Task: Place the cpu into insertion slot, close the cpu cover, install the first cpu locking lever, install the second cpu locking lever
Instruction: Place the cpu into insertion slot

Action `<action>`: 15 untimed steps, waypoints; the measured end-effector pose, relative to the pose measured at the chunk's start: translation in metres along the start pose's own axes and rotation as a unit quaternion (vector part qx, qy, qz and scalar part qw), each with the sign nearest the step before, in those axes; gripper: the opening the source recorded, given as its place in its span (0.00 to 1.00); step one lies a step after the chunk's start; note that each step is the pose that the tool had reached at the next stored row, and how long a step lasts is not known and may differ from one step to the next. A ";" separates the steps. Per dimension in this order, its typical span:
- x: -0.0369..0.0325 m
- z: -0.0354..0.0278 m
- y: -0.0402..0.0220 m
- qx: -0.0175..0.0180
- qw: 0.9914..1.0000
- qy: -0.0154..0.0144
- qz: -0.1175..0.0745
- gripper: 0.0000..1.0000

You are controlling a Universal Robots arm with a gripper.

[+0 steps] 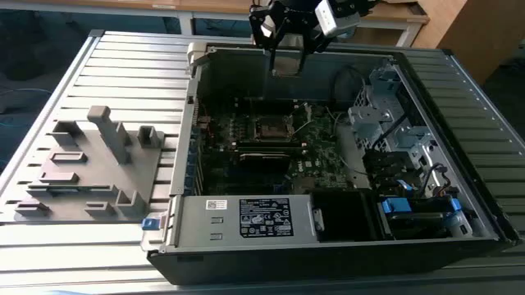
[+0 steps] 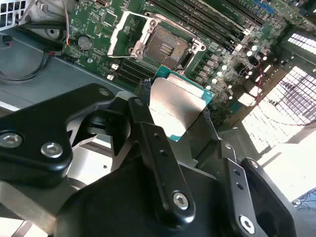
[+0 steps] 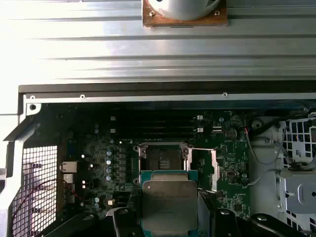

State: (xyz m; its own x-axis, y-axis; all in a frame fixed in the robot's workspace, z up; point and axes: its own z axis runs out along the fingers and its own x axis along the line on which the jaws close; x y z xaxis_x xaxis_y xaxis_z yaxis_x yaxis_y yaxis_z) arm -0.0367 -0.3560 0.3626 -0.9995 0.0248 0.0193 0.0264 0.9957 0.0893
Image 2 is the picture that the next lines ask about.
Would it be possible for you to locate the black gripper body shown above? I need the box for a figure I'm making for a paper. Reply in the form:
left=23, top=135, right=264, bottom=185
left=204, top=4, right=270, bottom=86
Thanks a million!
left=55, top=158, right=239, bottom=237

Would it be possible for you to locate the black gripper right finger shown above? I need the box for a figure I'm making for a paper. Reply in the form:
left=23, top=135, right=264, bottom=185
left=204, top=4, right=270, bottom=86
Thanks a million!
left=195, top=108, right=297, bottom=237

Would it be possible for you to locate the silver socket cover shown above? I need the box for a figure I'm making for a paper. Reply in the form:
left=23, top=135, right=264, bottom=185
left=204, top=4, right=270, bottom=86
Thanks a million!
left=107, top=11, right=158, bottom=60

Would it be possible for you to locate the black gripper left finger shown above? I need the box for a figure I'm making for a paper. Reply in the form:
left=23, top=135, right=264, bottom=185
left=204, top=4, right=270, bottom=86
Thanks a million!
left=0, top=78, right=196, bottom=227

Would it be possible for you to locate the silver green CPU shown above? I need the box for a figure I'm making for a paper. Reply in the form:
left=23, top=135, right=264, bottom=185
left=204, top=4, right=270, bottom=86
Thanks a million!
left=148, top=65, right=215, bottom=143

